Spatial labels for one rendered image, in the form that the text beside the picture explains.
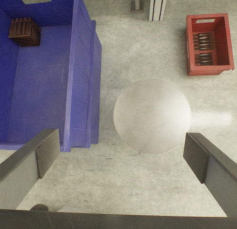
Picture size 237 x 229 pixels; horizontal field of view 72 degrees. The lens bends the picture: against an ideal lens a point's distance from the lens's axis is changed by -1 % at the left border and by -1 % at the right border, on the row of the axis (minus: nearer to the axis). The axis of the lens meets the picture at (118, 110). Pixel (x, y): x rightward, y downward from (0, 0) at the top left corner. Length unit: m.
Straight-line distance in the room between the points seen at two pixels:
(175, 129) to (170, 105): 0.10
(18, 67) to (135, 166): 0.76
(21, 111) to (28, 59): 0.25
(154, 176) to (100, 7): 1.06
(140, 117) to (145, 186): 0.41
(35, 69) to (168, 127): 0.66
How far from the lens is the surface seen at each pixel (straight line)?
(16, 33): 0.92
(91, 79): 0.77
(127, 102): 0.67
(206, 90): 1.01
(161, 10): 1.08
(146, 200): 0.96
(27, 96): 0.88
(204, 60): 1.06
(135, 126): 0.66
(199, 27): 1.11
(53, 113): 0.79
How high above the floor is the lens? 0.91
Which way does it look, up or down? 78 degrees down
